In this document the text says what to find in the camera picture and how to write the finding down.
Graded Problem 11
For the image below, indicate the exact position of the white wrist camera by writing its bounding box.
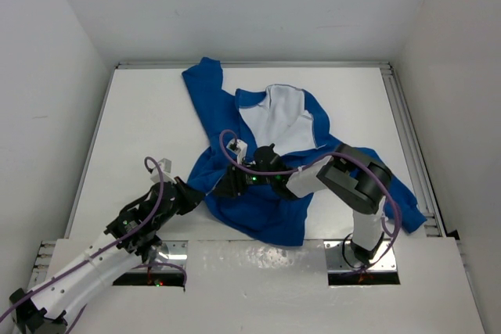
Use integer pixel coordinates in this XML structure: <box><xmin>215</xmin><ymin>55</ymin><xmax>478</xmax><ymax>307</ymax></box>
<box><xmin>150</xmin><ymin>158</ymin><xmax>175</xmax><ymax>184</ymax></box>
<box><xmin>226</xmin><ymin>139</ymin><xmax>247</xmax><ymax>164</ymax></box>

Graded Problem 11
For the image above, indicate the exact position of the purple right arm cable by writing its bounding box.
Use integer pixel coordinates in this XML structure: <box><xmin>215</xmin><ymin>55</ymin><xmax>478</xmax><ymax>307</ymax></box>
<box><xmin>218</xmin><ymin>129</ymin><xmax>402</xmax><ymax>275</ymax></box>

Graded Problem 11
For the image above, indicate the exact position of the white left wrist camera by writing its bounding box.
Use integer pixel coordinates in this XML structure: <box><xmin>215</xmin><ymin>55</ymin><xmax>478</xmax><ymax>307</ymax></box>
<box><xmin>150</xmin><ymin>158</ymin><xmax>175</xmax><ymax>184</ymax></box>

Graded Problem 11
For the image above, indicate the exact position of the blue zip-up fleece jacket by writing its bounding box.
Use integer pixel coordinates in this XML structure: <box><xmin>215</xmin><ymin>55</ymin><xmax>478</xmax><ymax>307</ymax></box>
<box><xmin>181</xmin><ymin>56</ymin><xmax>427</xmax><ymax>247</ymax></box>

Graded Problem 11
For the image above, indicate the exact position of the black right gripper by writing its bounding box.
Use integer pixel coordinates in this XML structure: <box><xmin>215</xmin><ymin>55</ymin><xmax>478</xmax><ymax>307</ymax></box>
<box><xmin>214</xmin><ymin>157</ymin><xmax>276</xmax><ymax>198</ymax></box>

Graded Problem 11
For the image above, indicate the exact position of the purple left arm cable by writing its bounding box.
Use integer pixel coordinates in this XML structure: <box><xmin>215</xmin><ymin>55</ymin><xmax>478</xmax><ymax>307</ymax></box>
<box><xmin>0</xmin><ymin>156</ymin><xmax>187</xmax><ymax>334</ymax></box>

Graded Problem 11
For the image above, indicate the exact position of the metal base mounting plate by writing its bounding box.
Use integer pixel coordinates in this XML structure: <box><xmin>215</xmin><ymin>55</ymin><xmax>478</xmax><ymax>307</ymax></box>
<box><xmin>117</xmin><ymin>239</ymin><xmax>398</xmax><ymax>275</ymax></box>

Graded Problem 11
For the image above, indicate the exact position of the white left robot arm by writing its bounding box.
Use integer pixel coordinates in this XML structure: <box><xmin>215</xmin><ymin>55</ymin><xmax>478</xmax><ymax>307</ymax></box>
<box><xmin>6</xmin><ymin>178</ymin><xmax>205</xmax><ymax>333</ymax></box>

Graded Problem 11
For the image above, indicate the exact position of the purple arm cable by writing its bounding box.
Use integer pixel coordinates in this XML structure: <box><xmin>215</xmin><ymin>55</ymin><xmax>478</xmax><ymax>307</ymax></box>
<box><xmin>0</xmin><ymin>156</ymin><xmax>187</xmax><ymax>334</ymax></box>
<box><xmin>218</xmin><ymin>129</ymin><xmax>402</xmax><ymax>275</ymax></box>

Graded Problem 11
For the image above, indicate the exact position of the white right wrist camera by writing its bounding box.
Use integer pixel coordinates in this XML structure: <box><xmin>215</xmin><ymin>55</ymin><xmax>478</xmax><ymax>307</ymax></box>
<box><xmin>226</xmin><ymin>139</ymin><xmax>247</xmax><ymax>164</ymax></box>

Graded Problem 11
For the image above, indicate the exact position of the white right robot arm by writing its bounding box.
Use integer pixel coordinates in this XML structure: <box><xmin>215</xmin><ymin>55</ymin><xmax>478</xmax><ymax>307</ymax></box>
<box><xmin>213</xmin><ymin>142</ymin><xmax>392</xmax><ymax>270</ymax></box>

